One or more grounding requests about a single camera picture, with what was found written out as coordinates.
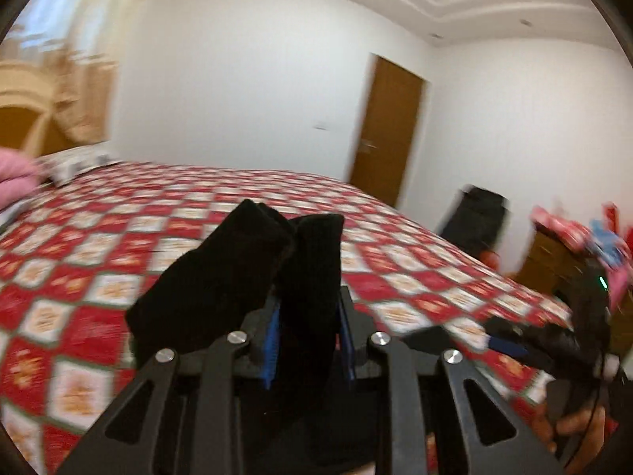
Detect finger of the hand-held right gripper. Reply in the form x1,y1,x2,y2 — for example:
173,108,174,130
402,325,452,354
482,317,550,364

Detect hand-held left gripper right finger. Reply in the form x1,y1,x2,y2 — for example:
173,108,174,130
337,287,567,475

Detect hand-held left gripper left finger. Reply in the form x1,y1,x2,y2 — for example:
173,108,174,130
54,302,285,475

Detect black pants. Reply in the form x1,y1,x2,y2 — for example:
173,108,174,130
126,199,381,473

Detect person's right hand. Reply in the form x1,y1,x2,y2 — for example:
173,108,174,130
535,402,608,457

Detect pink object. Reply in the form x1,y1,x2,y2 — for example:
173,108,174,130
606,257,633,312

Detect brown wooden cabinet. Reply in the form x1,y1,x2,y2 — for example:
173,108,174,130
514,225,633,357

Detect blue object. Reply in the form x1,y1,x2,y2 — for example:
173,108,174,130
588,218,626,264

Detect red plaid cloth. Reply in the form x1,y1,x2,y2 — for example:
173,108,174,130
529,205,594,253

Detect red patchwork printed bedspread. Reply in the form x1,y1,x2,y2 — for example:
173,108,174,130
0,161,577,475

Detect brown wooden door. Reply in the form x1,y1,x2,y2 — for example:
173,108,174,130
349,53,426,209

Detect white patterned pillow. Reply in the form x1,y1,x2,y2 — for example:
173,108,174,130
37,141,124,186

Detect pink folded blanket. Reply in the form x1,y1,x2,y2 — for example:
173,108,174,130
0,147,43,211

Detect cream patterned curtain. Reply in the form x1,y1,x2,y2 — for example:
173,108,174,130
0,0,119,144

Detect cream wooden headboard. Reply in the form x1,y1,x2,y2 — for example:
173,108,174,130
0,59,70,159

